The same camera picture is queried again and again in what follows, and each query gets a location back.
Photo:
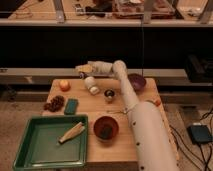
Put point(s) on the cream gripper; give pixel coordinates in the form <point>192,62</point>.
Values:
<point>86,68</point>

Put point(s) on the white paper cup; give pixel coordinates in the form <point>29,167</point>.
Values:
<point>91,85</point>

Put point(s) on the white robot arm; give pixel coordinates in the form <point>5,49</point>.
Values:
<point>153,145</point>

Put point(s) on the small metal cup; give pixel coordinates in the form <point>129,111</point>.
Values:
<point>109,95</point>

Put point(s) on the orange fruit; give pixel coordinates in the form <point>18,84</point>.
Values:
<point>64,85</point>

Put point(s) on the teal sponge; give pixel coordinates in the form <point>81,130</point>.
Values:
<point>71,107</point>

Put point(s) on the bunch of dark grapes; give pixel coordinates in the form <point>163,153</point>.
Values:
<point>55,104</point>

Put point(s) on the metal spoon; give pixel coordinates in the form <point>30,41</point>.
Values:
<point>117,112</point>

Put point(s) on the corn cob toy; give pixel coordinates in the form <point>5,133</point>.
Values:
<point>73,132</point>

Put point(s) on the red-brown bowl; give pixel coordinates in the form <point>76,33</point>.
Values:
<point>106,128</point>

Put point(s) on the wooden cutting board table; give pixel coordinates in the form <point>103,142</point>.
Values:
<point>123,150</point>

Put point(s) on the small orange carrot toy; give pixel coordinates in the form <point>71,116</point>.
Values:
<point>156,101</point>

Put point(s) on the green plastic tray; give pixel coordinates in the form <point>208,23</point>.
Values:
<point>40,147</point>

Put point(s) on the black foot pedal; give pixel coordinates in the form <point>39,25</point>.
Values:
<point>199,134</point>

